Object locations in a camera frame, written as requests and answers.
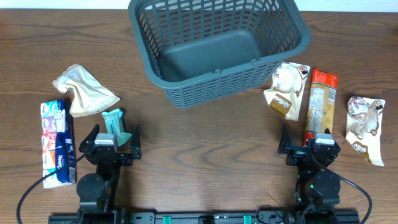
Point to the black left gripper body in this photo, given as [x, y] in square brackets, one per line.
[109, 157]

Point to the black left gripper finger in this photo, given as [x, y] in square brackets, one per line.
[135, 145]
[90, 139]

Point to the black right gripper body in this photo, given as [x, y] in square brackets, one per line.
[306, 152]

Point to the Kleenex tissue multipack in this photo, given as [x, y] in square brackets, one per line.
[58, 148]

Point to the teal flushable wipes packet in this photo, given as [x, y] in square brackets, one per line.
[114, 125]

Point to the white brown cookie bag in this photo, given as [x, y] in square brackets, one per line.
[363, 129]

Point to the orange gold biscuit packet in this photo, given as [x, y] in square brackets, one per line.
[321, 104]

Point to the white brown snack bag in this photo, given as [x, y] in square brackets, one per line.
[286, 92]

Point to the grey plastic lattice basket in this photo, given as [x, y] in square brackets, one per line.
[201, 50]

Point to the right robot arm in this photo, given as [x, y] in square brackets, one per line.
[317, 190]

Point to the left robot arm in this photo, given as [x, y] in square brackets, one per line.
[97, 190]

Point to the crumpled beige paper pouch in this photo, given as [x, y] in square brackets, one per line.
[90, 96]

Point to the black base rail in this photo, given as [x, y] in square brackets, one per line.
[262, 216]

